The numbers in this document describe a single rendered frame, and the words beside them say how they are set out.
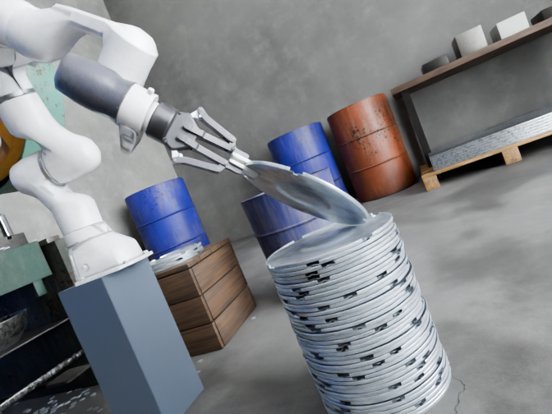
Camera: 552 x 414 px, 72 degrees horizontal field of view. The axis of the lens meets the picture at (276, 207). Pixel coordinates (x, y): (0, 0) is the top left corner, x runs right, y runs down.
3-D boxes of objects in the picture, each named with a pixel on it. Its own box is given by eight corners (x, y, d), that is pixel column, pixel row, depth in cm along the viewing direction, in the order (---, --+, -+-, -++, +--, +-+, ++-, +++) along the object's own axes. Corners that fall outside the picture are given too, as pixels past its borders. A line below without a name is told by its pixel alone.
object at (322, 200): (363, 235, 93) (364, 232, 93) (372, 200, 65) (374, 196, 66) (256, 195, 100) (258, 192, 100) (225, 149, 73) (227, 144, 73)
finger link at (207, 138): (181, 133, 78) (183, 126, 79) (231, 155, 81) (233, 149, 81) (181, 127, 75) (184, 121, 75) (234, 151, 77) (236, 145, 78)
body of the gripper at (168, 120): (141, 131, 71) (188, 154, 73) (163, 93, 72) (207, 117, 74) (143, 140, 78) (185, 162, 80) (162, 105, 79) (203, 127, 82)
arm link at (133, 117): (135, 75, 70) (163, 90, 72) (138, 99, 82) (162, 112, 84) (103, 134, 68) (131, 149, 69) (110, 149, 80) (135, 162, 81)
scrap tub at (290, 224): (374, 256, 183) (337, 163, 179) (363, 292, 144) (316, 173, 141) (296, 278, 199) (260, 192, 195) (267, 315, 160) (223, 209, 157)
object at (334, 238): (342, 219, 103) (341, 217, 103) (422, 210, 76) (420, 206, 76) (249, 265, 91) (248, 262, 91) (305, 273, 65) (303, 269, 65)
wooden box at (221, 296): (257, 305, 179) (228, 236, 177) (223, 348, 143) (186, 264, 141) (188, 324, 192) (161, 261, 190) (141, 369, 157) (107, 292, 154)
